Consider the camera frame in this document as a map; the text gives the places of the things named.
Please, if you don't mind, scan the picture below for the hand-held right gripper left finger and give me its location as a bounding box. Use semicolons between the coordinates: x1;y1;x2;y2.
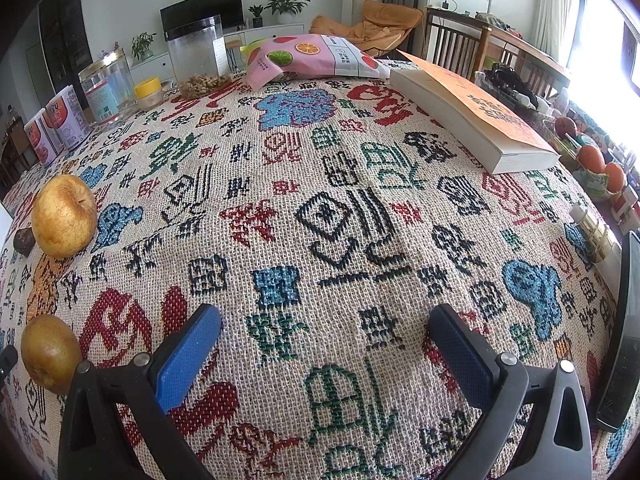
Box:
59;304;223;480

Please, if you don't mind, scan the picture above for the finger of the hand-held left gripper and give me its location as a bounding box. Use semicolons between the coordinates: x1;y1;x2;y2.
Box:
0;345;19;386

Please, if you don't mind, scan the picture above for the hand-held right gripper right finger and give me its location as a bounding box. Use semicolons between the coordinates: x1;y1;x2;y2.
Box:
427;304;594;480

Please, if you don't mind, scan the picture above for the small golden-brown pear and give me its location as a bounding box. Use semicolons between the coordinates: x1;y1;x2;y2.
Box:
20;315;83;396

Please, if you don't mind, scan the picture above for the large yellow apple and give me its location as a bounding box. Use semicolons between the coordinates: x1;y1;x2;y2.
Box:
31;174;98;258

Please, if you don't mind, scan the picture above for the black tablet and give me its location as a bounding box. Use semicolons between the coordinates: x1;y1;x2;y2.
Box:
592;231;640;433

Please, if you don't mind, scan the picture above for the printed woven blanket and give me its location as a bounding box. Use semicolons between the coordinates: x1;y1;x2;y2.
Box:
0;57;640;480

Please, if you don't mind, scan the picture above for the white and gold bottle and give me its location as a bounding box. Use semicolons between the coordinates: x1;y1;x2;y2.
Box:
570;202;622;281

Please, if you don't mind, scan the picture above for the green patterned fruit bowl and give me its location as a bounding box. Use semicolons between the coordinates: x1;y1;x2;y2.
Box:
575;160;626;201

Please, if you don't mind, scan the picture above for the pink and white can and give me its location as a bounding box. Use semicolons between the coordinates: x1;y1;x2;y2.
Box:
45;86;92;150
24;109;65;168

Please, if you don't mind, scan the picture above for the round orange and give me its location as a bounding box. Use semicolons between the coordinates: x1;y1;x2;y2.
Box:
604;162;627;193
577;145;606;171

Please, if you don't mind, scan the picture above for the thick orange-cover book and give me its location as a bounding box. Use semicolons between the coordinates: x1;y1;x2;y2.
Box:
389;51;562;175

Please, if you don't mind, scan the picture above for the small yellow-lid jar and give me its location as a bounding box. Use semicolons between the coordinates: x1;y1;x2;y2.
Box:
134;77;163;110

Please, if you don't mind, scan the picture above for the black bag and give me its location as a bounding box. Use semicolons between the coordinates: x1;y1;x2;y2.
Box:
480;62;543;108

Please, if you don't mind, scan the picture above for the glass jar with gold lid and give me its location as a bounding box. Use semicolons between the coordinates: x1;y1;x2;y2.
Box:
78;49;138;126

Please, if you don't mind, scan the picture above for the clear jar with black lid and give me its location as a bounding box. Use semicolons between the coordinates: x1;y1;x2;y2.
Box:
166;15;233;100

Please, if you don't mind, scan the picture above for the thin-stemmed potted plant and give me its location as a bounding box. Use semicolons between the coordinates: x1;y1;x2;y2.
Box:
131;32;157;61

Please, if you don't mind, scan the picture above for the small wooden stool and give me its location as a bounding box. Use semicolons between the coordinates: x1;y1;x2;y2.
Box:
224;37;251;68

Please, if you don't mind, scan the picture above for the pink fruit-print snack bag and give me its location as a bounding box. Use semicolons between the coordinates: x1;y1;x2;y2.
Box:
240;33;391;90

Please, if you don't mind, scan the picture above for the white television cabinet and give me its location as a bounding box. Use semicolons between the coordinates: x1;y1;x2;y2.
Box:
127;22;306;81

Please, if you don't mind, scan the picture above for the orange beanbag chair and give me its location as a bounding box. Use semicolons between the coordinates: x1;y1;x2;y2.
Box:
309;0;423;58

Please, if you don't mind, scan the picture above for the black television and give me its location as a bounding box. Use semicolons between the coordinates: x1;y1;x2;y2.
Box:
160;0;245;41

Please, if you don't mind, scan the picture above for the white sheer curtain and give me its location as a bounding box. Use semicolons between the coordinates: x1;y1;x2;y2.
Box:
532;0;581;66

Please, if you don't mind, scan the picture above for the large leafy potted plant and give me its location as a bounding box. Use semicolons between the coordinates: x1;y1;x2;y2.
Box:
262;0;311;25

